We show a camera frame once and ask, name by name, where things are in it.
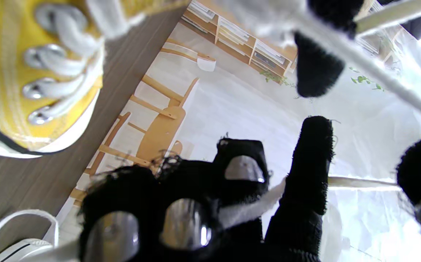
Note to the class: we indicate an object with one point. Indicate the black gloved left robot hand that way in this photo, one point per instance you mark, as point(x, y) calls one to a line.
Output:
point(316, 65)

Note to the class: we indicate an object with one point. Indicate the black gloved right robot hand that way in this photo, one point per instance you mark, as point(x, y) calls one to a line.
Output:
point(297, 203)

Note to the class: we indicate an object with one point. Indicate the printed room scene backdrop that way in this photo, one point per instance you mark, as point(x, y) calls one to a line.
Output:
point(232, 109)

